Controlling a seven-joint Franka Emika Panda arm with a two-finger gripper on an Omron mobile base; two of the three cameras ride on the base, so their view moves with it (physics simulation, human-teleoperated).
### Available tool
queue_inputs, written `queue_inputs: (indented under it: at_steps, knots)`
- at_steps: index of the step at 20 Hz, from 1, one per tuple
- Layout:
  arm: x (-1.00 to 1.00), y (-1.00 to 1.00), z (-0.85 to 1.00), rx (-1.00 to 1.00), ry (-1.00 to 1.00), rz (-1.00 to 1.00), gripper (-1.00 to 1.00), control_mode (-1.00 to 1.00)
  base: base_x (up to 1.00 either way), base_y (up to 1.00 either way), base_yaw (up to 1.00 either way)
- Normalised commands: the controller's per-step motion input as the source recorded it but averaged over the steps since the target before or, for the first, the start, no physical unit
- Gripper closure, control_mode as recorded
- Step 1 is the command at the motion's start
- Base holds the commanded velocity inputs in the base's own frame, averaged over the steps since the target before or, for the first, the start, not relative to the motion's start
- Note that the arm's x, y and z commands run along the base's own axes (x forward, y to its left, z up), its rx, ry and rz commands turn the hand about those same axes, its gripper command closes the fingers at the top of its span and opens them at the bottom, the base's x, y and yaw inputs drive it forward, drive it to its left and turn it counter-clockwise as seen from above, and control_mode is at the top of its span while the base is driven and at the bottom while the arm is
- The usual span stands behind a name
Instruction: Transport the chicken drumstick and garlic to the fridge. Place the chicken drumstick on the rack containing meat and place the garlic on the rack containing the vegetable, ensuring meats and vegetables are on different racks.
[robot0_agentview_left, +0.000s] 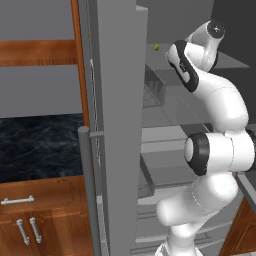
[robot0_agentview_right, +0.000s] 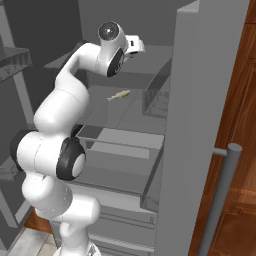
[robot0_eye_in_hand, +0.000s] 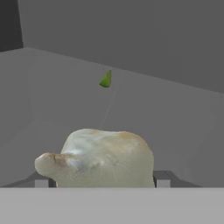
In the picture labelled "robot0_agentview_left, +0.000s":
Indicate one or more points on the wooden shelf unit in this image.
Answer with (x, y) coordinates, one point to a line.
(40, 52)

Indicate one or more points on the grey fridge door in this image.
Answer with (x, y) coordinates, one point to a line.
(120, 100)

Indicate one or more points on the clear fridge bin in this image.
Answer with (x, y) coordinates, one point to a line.
(155, 91)

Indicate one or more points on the small green vegetable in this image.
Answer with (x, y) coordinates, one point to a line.
(156, 47)

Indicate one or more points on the wooden drawer front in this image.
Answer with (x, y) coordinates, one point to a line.
(53, 193)

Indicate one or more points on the wooden base cupboard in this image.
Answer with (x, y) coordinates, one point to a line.
(241, 230)

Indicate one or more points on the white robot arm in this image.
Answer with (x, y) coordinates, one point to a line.
(220, 100)

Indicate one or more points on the glass fridge rack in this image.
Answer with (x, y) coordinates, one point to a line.
(160, 60)

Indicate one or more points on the wooden cupboard door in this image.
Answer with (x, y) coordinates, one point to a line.
(63, 233)
(8, 238)

